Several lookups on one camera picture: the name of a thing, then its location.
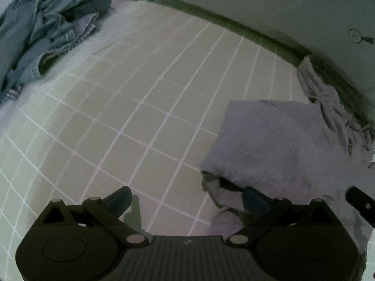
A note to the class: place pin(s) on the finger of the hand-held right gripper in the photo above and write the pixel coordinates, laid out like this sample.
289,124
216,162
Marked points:
361,203

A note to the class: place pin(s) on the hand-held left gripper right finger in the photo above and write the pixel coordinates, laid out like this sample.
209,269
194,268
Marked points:
255,202

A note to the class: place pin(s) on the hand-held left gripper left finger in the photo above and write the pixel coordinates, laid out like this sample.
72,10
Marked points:
120,201

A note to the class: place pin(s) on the lavender towel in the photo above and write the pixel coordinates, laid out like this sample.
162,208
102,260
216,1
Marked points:
278,146

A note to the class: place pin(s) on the crumpled grey cloth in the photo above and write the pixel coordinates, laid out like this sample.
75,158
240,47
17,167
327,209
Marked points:
331,105

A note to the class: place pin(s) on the grid pattern bed sheet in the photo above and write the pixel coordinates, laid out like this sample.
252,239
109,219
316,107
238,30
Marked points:
146,93

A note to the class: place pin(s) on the dark green baseboard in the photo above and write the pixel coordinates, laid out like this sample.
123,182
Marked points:
249,23

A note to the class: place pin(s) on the blue denim garment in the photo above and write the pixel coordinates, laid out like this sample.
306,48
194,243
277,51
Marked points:
38,35

